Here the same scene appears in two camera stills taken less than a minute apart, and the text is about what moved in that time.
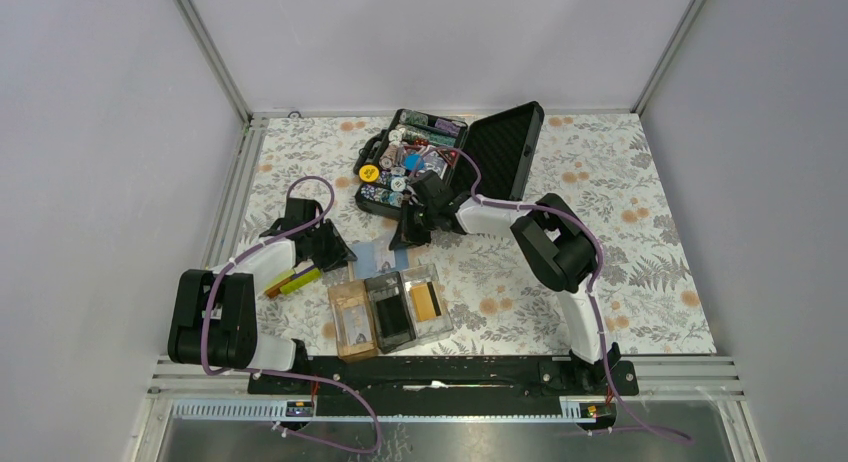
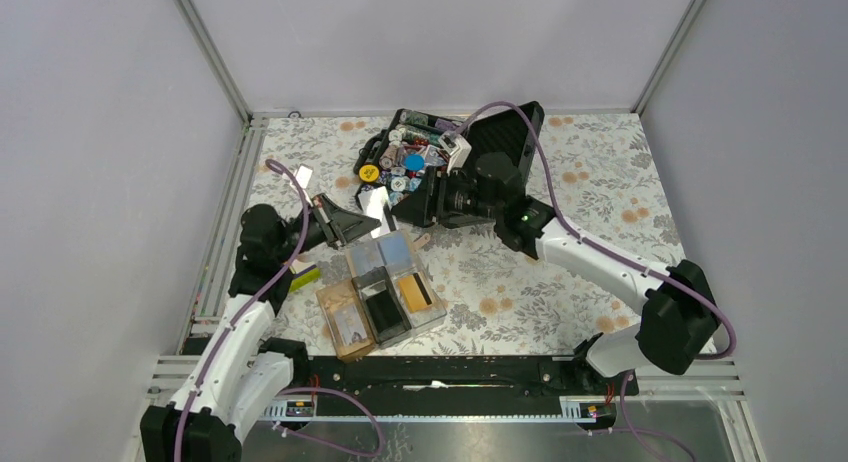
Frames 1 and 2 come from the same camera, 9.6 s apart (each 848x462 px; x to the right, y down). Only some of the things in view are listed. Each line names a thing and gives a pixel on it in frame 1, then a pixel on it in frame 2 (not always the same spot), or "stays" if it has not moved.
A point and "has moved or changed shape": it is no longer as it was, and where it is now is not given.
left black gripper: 339,253 to 343,225
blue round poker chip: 411,160 stays
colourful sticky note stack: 291,281 stays
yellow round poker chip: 368,173 stays
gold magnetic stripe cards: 423,302 has moved or changed shape
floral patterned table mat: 601,163 stays
